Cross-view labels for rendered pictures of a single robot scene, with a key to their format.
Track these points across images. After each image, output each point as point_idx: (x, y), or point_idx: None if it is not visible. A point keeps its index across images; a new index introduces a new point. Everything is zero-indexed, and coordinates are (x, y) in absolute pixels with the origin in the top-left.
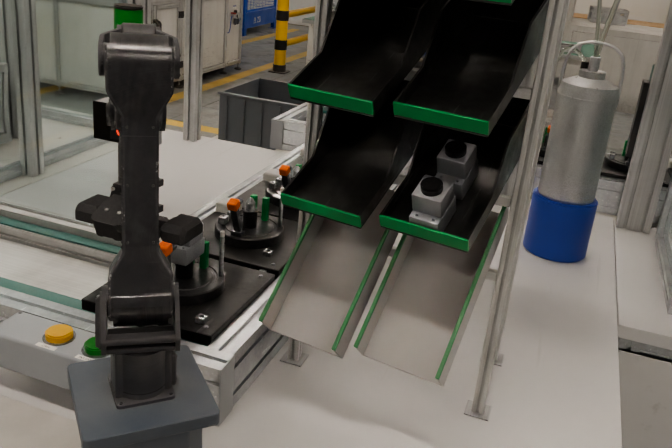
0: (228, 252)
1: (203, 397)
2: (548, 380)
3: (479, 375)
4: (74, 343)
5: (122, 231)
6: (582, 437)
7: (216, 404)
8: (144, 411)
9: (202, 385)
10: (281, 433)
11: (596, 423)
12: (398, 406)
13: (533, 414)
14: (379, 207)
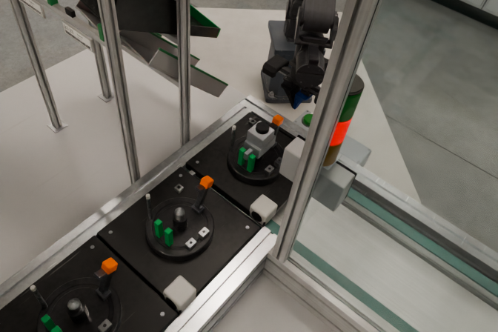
0: (210, 200)
1: (273, 26)
2: (42, 103)
3: (108, 77)
4: None
5: None
6: (70, 71)
7: (269, 23)
8: None
9: (273, 30)
10: (216, 108)
11: (52, 75)
12: (147, 108)
13: (79, 87)
14: (139, 49)
